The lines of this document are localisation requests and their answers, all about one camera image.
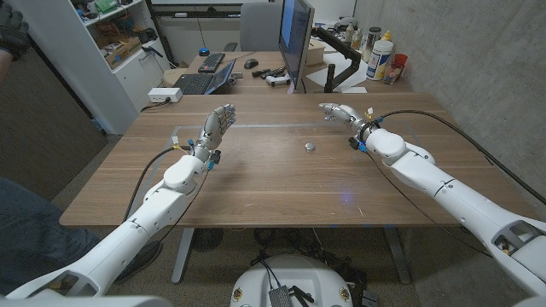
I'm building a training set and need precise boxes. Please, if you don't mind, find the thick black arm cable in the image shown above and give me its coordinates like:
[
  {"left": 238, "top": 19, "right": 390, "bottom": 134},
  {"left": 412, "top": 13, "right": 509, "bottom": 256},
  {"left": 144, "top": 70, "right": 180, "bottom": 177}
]
[
  {"left": 122, "top": 146, "right": 194, "bottom": 223},
  {"left": 376, "top": 109, "right": 546, "bottom": 206}
]

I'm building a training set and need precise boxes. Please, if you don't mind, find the white game controller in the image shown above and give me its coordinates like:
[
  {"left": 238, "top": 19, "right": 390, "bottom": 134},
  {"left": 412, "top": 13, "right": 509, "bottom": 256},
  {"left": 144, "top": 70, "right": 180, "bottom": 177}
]
[{"left": 264, "top": 74, "right": 292, "bottom": 88}]

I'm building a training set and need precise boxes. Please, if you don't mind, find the white power box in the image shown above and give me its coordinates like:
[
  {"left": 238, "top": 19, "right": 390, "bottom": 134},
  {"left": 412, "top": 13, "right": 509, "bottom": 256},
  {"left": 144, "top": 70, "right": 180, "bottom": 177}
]
[{"left": 147, "top": 87, "right": 184, "bottom": 104}]

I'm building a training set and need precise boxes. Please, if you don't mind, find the black keyboard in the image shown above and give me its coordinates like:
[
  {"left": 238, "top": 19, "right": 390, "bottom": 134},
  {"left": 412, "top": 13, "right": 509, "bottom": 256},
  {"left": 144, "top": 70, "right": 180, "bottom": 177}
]
[{"left": 197, "top": 52, "right": 226, "bottom": 74}]

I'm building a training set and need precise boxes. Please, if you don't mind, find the black round fan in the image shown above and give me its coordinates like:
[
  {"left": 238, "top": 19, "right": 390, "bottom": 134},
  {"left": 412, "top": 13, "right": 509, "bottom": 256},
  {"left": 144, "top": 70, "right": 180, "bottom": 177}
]
[{"left": 190, "top": 228, "right": 225, "bottom": 254}]

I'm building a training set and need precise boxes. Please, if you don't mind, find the white wipes canister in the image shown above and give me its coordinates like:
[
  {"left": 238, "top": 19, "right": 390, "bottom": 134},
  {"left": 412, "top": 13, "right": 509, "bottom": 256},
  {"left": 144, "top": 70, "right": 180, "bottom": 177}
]
[{"left": 365, "top": 39, "right": 394, "bottom": 82}]

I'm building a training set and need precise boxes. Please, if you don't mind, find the cardboard box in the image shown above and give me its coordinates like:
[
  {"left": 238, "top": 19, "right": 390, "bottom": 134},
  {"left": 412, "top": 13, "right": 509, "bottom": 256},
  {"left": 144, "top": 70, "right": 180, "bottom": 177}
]
[{"left": 103, "top": 36, "right": 143, "bottom": 70}]

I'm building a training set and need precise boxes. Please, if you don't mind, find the white shelf cabinet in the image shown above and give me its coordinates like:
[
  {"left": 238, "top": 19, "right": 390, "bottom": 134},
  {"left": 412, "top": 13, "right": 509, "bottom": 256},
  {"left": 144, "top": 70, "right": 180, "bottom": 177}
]
[{"left": 8, "top": 0, "right": 172, "bottom": 136}]

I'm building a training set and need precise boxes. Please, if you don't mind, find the red cup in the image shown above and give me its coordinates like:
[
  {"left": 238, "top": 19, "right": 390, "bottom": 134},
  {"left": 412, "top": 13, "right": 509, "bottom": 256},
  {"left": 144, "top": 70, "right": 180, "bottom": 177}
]
[{"left": 383, "top": 53, "right": 409, "bottom": 86}]

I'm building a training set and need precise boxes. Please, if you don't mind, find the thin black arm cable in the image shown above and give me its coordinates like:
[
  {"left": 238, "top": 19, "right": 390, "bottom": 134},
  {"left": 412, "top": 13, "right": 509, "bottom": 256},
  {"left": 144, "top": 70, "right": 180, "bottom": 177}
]
[
  {"left": 157, "top": 164, "right": 212, "bottom": 251},
  {"left": 364, "top": 151, "right": 492, "bottom": 259}
]

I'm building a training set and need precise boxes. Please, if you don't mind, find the black computer monitor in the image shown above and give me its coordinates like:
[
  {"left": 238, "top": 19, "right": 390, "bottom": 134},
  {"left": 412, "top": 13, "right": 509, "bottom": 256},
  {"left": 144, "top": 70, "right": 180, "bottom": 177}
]
[{"left": 278, "top": 0, "right": 316, "bottom": 89}]

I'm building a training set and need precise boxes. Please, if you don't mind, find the person's gloved hand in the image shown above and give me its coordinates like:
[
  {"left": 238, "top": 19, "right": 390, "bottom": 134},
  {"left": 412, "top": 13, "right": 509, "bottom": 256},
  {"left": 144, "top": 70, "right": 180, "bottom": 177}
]
[{"left": 0, "top": 2, "right": 31, "bottom": 61}]

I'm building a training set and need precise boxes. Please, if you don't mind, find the light wooden box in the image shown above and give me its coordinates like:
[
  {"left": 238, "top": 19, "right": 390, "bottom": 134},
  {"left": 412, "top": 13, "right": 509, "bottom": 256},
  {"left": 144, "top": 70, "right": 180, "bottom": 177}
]
[{"left": 304, "top": 38, "right": 327, "bottom": 67}]

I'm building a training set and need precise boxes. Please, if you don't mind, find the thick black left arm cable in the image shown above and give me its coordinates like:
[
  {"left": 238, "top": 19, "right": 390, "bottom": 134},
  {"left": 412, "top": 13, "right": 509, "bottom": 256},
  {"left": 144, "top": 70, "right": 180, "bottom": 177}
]
[{"left": 122, "top": 146, "right": 194, "bottom": 223}]

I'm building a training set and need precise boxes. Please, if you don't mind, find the person's bare forearm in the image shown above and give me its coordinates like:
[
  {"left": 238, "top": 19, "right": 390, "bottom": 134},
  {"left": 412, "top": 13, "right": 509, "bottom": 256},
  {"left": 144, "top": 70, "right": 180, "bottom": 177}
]
[{"left": 0, "top": 49, "right": 13, "bottom": 84}]

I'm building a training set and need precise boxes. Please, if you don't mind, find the person's blue jeans leg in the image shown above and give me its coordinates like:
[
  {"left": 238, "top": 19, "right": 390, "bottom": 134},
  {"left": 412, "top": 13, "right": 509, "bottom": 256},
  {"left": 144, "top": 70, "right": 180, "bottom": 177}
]
[{"left": 0, "top": 175, "right": 103, "bottom": 295}]

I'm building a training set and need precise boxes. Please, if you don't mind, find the grey table leg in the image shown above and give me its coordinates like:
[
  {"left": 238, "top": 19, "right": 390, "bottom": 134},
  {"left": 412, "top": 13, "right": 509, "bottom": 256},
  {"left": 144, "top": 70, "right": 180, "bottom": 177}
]
[
  {"left": 171, "top": 227, "right": 195, "bottom": 285},
  {"left": 383, "top": 225, "right": 413, "bottom": 286}
]

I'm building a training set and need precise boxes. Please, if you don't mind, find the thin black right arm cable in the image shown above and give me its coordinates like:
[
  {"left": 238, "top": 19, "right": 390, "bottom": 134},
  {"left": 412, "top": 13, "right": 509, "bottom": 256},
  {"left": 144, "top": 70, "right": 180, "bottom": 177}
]
[{"left": 364, "top": 151, "right": 492, "bottom": 259}]

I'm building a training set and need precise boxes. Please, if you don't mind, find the dark-lidded jar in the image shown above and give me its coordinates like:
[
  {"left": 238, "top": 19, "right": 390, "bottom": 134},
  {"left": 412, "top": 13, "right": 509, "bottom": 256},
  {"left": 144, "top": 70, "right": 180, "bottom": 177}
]
[{"left": 361, "top": 26, "right": 382, "bottom": 63}]

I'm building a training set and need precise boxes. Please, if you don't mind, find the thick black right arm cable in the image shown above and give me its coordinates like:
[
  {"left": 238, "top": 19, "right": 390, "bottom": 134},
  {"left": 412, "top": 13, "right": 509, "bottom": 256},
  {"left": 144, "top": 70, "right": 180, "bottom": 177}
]
[{"left": 376, "top": 109, "right": 546, "bottom": 206}]

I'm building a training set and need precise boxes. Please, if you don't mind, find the black remote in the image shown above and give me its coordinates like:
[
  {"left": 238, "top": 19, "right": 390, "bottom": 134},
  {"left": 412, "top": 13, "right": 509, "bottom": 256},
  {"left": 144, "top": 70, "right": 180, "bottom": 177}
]
[{"left": 251, "top": 67, "right": 288, "bottom": 80}]

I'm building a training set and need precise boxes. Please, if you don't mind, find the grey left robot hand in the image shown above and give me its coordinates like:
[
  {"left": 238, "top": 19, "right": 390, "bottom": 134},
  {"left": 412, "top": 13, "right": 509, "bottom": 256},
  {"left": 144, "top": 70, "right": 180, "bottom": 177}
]
[{"left": 194, "top": 103, "right": 237, "bottom": 162}]

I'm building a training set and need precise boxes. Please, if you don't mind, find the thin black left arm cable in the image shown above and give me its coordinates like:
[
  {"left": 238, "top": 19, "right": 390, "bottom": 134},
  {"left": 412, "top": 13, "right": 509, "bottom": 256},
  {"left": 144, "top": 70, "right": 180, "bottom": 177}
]
[{"left": 157, "top": 164, "right": 212, "bottom": 251}]

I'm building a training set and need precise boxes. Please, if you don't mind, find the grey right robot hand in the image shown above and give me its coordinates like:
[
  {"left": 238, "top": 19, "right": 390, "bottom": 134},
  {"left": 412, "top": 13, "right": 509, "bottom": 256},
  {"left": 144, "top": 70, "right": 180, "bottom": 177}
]
[{"left": 318, "top": 102, "right": 375, "bottom": 138}]

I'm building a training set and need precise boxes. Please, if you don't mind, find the open dark laptop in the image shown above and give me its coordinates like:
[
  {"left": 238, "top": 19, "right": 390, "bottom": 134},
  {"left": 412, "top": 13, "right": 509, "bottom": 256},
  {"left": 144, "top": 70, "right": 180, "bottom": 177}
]
[{"left": 172, "top": 59, "right": 236, "bottom": 96}]

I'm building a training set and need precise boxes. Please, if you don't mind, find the white robot torso base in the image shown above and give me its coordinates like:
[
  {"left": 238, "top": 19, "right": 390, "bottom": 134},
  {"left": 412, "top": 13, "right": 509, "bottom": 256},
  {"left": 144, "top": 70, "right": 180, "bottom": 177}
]
[{"left": 229, "top": 254, "right": 355, "bottom": 307}]

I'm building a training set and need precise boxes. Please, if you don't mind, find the grey office chair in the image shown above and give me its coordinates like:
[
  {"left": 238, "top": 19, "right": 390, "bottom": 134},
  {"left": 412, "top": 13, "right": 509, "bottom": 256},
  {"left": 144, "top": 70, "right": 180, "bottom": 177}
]
[{"left": 223, "top": 2, "right": 284, "bottom": 54}]

